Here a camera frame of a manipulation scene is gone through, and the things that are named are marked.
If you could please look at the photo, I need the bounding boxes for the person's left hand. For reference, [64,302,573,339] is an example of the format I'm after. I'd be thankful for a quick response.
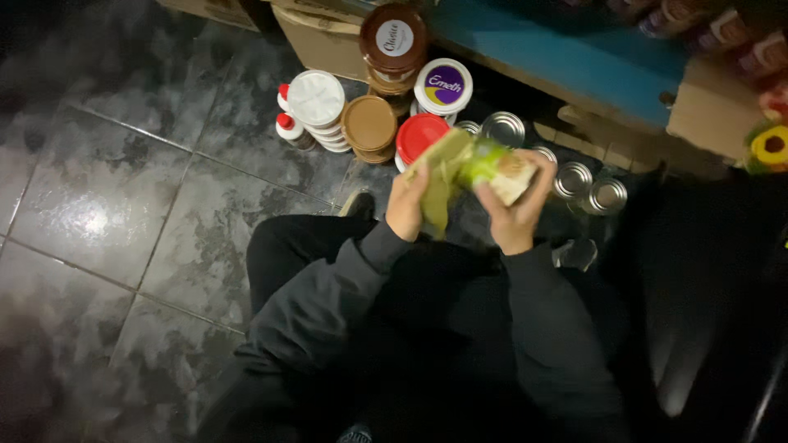
[385,162,432,243]

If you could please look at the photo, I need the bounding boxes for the person's right hand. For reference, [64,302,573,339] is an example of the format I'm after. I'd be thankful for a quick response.
[474,148,559,257]

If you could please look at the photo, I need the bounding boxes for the green food packet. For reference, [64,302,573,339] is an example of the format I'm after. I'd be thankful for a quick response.
[401,128,540,242]

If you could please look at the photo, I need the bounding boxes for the red lid tub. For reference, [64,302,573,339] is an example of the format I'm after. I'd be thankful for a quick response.
[394,112,452,174]

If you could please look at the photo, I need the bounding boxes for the person's left shoe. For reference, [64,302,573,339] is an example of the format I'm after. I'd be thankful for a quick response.
[337,189,377,224]

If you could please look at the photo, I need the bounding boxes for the person's shoe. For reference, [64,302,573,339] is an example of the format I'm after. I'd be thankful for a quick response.
[552,237,599,273]
[337,189,377,224]

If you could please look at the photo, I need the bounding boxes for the plain brown lid tub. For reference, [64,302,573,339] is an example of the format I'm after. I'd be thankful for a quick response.
[341,95,399,165]

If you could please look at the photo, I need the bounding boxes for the white tub purple label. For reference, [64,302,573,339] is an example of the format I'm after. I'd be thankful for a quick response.
[411,58,474,124]

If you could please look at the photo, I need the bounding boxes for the stack of white lid tubs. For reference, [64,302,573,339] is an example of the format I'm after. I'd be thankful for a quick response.
[287,69,353,154]

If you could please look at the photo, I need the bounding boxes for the brown lid tub white label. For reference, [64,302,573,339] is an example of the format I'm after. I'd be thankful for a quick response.
[359,2,430,84]

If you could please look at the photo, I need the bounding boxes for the brown cardboard box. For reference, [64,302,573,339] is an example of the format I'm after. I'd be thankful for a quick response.
[271,3,370,84]

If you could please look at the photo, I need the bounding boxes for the person's black trousers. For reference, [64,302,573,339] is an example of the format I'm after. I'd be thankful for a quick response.
[191,214,653,443]

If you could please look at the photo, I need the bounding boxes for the person's right shoe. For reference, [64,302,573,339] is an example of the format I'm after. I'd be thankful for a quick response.
[552,237,599,273]

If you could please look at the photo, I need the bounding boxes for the blue shelf board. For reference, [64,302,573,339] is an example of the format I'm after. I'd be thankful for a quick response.
[425,0,690,131]

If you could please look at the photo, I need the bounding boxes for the flat cardboard box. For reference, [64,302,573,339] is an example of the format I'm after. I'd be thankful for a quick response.
[157,0,262,33]

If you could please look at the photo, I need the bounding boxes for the shelf of packaged goods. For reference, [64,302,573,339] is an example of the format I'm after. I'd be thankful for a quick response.
[606,0,788,124]

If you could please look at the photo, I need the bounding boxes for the yellow and green packet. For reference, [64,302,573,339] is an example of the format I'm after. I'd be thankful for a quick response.
[742,117,788,176]

